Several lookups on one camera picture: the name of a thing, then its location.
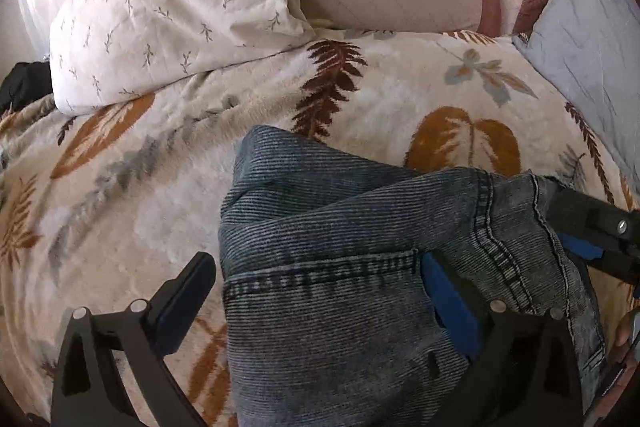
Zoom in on grey-blue denim pants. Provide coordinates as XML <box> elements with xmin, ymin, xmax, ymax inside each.
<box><xmin>219</xmin><ymin>125</ymin><xmax>608</xmax><ymax>427</ymax></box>

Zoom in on cream leaf-print blanket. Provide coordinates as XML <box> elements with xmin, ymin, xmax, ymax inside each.
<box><xmin>0</xmin><ymin>27</ymin><xmax>640</xmax><ymax>427</ymax></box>

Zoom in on light blue pillow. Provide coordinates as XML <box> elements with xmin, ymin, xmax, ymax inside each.
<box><xmin>512</xmin><ymin>0</ymin><xmax>640</xmax><ymax>182</ymax></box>

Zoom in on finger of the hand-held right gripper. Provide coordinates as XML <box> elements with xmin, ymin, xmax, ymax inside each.
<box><xmin>556</xmin><ymin>233</ymin><xmax>640</xmax><ymax>284</ymax></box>
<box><xmin>547</xmin><ymin>184</ymin><xmax>640</xmax><ymax>253</ymax></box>

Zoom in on person's right hand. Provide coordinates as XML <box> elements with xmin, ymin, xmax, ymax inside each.
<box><xmin>613</xmin><ymin>311</ymin><xmax>637</xmax><ymax>349</ymax></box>

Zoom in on white leaf-print pillow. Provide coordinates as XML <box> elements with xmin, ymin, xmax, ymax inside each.
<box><xmin>48</xmin><ymin>0</ymin><xmax>318</xmax><ymax>116</ymax></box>

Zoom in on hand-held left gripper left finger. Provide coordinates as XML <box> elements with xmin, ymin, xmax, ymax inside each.
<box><xmin>50</xmin><ymin>251</ymin><xmax>216</xmax><ymax>427</ymax></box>

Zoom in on black cloth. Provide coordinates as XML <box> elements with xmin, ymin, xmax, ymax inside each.
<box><xmin>0</xmin><ymin>61</ymin><xmax>55</xmax><ymax>114</ymax></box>

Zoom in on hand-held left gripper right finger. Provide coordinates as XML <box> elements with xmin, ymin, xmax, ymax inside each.
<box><xmin>420</xmin><ymin>254</ymin><xmax>585</xmax><ymax>427</ymax></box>

